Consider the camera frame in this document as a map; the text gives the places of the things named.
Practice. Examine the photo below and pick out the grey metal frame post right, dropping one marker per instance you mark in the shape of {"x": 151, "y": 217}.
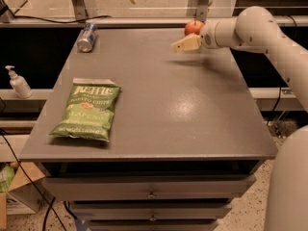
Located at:
{"x": 201, "y": 9}

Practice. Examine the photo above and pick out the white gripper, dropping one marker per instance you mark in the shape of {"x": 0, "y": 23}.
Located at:
{"x": 207, "y": 37}

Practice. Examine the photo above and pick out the red apple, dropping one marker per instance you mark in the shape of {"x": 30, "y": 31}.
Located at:
{"x": 193, "y": 27}

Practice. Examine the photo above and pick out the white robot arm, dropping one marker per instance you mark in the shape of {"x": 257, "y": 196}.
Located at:
{"x": 255, "y": 30}

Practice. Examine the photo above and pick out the cardboard box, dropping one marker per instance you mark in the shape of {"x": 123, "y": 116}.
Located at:
{"x": 25, "y": 194}

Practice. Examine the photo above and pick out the silver blue soda can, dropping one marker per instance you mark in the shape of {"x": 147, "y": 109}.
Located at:
{"x": 87, "y": 39}

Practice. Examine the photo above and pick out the grey metal frame post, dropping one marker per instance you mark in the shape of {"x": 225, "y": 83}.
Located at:
{"x": 79, "y": 9}
{"x": 201, "y": 9}

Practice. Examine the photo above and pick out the green jalapeno chip bag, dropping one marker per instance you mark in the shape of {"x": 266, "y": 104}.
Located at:
{"x": 89, "y": 110}

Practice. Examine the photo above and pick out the grey drawer cabinet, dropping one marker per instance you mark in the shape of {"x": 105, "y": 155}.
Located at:
{"x": 187, "y": 136}

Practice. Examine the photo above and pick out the green packet in box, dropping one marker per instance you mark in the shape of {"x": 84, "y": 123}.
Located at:
{"x": 6, "y": 178}

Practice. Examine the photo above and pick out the white pump soap bottle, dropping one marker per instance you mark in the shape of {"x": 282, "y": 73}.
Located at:
{"x": 18, "y": 83}

